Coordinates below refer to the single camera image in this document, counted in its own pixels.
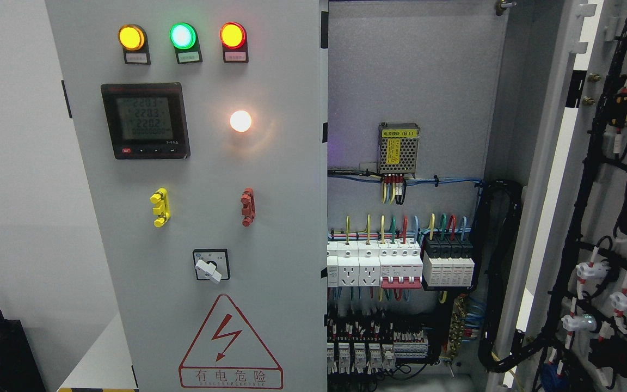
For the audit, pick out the grey cabinet door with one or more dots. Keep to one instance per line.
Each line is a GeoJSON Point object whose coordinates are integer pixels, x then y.
{"type": "Point", "coordinates": [250, 125]}
{"type": "Point", "coordinates": [577, 331]}

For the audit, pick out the red terminal connector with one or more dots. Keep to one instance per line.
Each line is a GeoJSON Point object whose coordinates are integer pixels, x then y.
{"type": "Point", "coordinates": [248, 207]}

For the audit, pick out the metal mesh power supply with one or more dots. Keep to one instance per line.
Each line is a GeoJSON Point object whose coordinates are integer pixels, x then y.
{"type": "Point", "coordinates": [398, 146]}

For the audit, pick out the white socket and breaker row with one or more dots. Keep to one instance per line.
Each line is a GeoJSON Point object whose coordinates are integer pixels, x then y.
{"type": "Point", "coordinates": [389, 265]}

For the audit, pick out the black surge protector module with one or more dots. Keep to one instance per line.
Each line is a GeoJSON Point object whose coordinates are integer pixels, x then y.
{"type": "Point", "coordinates": [447, 263]}

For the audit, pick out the yellow terminal connector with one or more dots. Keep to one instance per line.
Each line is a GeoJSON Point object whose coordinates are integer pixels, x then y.
{"type": "Point", "coordinates": [161, 207]}

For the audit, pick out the lower relay terminal row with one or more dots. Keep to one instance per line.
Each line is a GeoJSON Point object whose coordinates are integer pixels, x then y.
{"type": "Point", "coordinates": [371, 345]}

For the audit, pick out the red indicator lamp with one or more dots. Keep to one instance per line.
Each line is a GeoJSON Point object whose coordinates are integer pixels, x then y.
{"type": "Point", "coordinates": [234, 43]}

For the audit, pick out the red electric hazard sticker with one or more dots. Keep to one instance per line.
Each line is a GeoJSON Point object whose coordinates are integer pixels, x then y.
{"type": "Point", "coordinates": [227, 353]}

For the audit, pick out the black digital power meter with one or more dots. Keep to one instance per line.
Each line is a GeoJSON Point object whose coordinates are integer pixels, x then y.
{"type": "Point", "coordinates": [146, 120]}

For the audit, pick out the brass ground terminal bar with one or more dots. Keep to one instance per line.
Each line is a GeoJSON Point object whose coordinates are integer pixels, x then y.
{"type": "Point", "coordinates": [457, 327]}

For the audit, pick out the green indicator lamp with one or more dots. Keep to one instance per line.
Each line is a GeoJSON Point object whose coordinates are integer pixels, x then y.
{"type": "Point", "coordinates": [186, 43]}

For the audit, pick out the yellow indicator lamp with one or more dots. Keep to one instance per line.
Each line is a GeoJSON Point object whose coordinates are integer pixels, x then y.
{"type": "Point", "coordinates": [133, 40]}

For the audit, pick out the black box at left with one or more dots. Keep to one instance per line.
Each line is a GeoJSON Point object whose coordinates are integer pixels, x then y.
{"type": "Point", "coordinates": [18, 369]}

